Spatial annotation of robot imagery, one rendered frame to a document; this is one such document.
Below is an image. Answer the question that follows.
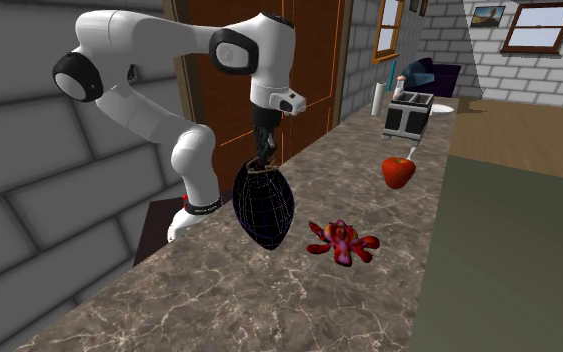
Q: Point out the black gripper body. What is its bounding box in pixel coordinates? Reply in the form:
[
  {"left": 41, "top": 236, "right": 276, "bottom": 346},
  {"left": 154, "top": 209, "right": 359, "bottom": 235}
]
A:
[{"left": 251, "top": 103, "right": 283, "bottom": 134}]

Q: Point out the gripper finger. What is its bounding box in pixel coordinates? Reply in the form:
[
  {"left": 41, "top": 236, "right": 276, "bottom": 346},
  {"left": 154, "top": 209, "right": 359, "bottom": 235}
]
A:
[
  {"left": 264, "top": 130, "right": 279, "bottom": 168},
  {"left": 253, "top": 127, "right": 268, "bottom": 166}
]

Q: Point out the brown wooden door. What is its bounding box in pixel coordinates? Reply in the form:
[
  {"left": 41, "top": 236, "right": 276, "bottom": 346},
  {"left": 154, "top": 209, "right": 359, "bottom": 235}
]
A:
[{"left": 162, "top": 0, "right": 355, "bottom": 192}]

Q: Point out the black egg-shaped vase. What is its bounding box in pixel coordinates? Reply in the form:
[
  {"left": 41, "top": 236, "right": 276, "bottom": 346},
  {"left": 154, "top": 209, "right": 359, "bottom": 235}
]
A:
[{"left": 232, "top": 158, "right": 296, "bottom": 252}]

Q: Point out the white paper towel roll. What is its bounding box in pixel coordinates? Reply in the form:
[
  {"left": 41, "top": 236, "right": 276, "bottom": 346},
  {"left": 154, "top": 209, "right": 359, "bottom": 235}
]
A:
[{"left": 370, "top": 81, "right": 389, "bottom": 118}]

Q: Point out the red octopus toy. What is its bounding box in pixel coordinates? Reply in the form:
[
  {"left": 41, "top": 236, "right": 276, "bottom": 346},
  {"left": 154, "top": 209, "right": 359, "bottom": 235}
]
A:
[{"left": 305, "top": 219, "right": 381, "bottom": 268}]

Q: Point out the red apple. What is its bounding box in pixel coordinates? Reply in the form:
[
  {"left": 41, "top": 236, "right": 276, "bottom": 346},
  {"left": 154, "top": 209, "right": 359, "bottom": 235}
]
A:
[{"left": 381, "top": 156, "right": 418, "bottom": 191}]

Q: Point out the dark robot stand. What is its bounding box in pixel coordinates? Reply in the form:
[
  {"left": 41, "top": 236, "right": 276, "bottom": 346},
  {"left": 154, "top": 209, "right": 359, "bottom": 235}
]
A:
[{"left": 132, "top": 188, "right": 234, "bottom": 267}]

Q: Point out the white bottle with red cap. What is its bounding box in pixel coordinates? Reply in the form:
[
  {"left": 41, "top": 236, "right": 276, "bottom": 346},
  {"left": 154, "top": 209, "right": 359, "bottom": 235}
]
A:
[{"left": 392, "top": 74, "right": 407, "bottom": 102}]

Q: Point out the black and silver toaster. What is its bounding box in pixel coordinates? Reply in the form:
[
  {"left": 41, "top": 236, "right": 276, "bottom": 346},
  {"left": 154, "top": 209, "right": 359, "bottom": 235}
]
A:
[{"left": 381, "top": 90, "right": 435, "bottom": 144}]

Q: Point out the orange framed window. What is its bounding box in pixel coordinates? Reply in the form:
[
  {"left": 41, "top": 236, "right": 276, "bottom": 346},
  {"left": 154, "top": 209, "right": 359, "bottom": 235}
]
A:
[{"left": 370, "top": 0, "right": 406, "bottom": 66}]

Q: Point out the dark blue armchair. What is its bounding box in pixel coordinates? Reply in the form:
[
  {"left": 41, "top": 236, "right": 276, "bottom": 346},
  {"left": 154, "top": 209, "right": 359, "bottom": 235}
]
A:
[{"left": 401, "top": 56, "right": 463, "bottom": 99}]

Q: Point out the brown framed window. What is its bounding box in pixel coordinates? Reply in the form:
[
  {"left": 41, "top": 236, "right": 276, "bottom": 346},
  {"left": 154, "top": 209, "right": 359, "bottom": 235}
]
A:
[{"left": 499, "top": 0, "right": 563, "bottom": 55}]

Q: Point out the wall picture of landscape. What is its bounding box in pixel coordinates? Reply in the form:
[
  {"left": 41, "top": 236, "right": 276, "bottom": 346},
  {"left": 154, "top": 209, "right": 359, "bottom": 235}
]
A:
[{"left": 469, "top": 4, "right": 507, "bottom": 29}]

